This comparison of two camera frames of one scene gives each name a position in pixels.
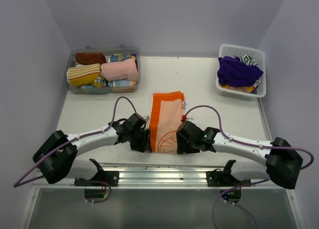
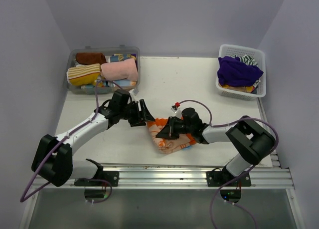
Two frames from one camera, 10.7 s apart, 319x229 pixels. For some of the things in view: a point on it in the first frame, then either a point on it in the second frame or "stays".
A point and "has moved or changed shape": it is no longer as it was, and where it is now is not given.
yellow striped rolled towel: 84,75 stays
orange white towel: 167,111 has moved or changed shape
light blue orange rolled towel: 124,83 stays
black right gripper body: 188,146 -> 180,127
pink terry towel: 125,69 stays
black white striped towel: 246,59 stays
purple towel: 233,72 stays
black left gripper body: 139,138 -> 131,113
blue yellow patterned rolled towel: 119,57 stays
